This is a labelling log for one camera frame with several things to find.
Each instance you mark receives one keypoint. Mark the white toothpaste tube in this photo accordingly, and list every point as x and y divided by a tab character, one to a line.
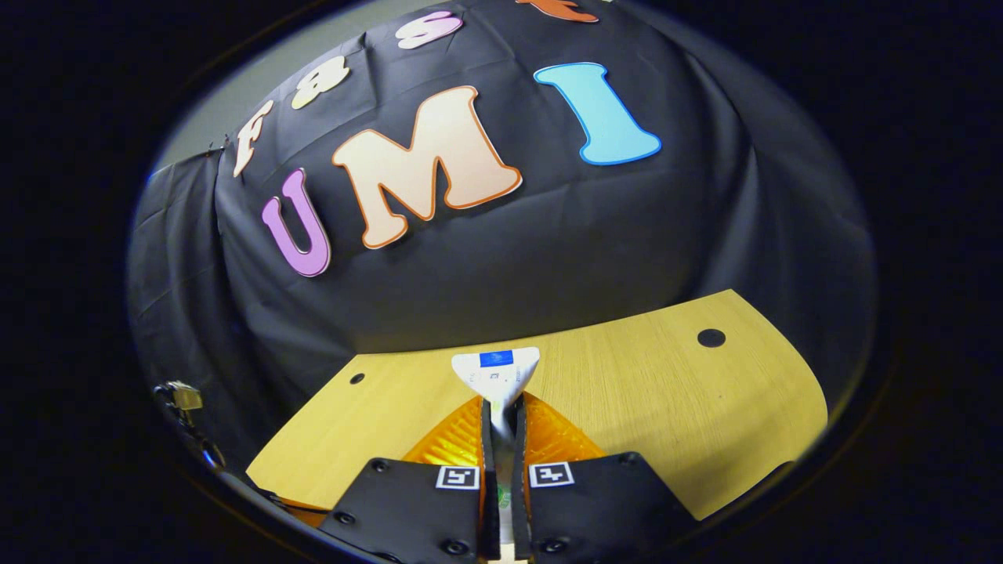
497	372

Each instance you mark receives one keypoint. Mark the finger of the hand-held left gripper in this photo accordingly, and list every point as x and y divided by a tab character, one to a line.
305	513

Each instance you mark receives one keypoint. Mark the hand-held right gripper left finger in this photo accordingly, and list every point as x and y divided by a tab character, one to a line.
489	509

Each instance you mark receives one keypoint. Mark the black backdrop cloth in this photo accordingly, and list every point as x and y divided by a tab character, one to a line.
548	258

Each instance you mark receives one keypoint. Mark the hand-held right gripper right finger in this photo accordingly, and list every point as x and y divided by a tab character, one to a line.
521	509

